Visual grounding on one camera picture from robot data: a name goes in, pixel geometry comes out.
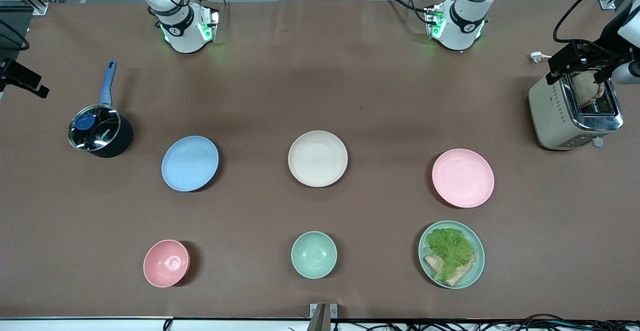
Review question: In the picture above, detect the brown toast slice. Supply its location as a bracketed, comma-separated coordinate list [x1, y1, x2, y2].
[571, 71, 606, 109]

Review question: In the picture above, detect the grey metal camera mount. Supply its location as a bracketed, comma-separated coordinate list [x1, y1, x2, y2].
[309, 303, 339, 331]

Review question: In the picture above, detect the black left arm base cable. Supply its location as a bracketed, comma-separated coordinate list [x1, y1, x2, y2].
[384, 0, 432, 23]

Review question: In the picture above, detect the green lettuce leaf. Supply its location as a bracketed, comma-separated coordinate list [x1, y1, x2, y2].
[426, 227, 475, 282]

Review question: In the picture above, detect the glass pot lid blue knob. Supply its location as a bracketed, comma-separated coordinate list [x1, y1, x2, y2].
[68, 104, 122, 152]

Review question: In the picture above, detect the pink plate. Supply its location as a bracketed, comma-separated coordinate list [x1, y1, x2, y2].
[432, 148, 495, 209]

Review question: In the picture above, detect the green bowl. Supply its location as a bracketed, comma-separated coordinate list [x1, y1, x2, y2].
[291, 231, 338, 279]

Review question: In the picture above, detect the black pot with blue handle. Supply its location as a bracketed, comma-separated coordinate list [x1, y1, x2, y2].
[68, 60, 134, 159]

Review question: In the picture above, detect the beige and chrome toaster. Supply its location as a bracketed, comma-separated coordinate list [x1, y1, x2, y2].
[528, 68, 624, 151]

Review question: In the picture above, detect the black floor cable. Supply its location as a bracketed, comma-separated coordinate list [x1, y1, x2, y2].
[567, 316, 640, 331]
[520, 313, 571, 331]

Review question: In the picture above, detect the green plate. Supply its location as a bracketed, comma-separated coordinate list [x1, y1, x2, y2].
[418, 220, 486, 290]

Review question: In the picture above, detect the pink bowl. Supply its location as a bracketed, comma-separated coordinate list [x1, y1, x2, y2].
[143, 239, 191, 288]

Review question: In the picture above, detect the beige plate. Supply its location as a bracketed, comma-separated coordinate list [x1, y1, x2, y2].
[288, 130, 349, 188]

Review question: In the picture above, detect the blue plate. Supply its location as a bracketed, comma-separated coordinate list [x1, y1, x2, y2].
[161, 135, 220, 193]

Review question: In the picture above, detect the brown bread slice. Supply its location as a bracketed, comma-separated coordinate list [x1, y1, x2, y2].
[424, 252, 447, 275]
[444, 255, 476, 287]

